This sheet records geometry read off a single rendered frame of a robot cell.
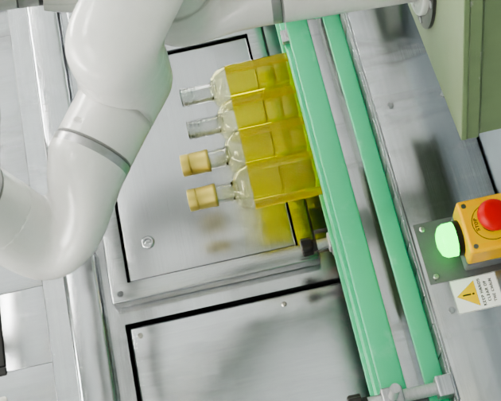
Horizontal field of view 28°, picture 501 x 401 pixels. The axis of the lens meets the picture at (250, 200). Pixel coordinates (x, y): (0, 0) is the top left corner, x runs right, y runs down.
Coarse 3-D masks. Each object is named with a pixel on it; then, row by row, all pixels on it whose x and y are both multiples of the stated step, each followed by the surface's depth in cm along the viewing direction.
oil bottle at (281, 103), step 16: (240, 96) 154; (256, 96) 154; (272, 96) 154; (288, 96) 154; (224, 112) 154; (240, 112) 153; (256, 112) 153; (272, 112) 153; (288, 112) 153; (224, 128) 153; (240, 128) 153
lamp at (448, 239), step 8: (448, 224) 125; (456, 224) 124; (440, 232) 124; (448, 232) 124; (456, 232) 123; (440, 240) 124; (448, 240) 123; (456, 240) 123; (440, 248) 125; (448, 248) 124; (456, 248) 124; (464, 248) 124; (448, 256) 125
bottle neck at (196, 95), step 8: (184, 88) 157; (192, 88) 157; (200, 88) 157; (208, 88) 157; (184, 96) 156; (192, 96) 156; (200, 96) 157; (208, 96) 157; (184, 104) 157; (192, 104) 158
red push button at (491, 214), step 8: (488, 200) 120; (496, 200) 120; (480, 208) 120; (488, 208) 120; (496, 208) 120; (480, 216) 120; (488, 216) 120; (496, 216) 119; (488, 224) 119; (496, 224) 119
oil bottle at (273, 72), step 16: (240, 64) 156; (256, 64) 156; (272, 64) 156; (288, 64) 156; (224, 80) 155; (240, 80) 155; (256, 80) 155; (272, 80) 155; (288, 80) 155; (224, 96) 155
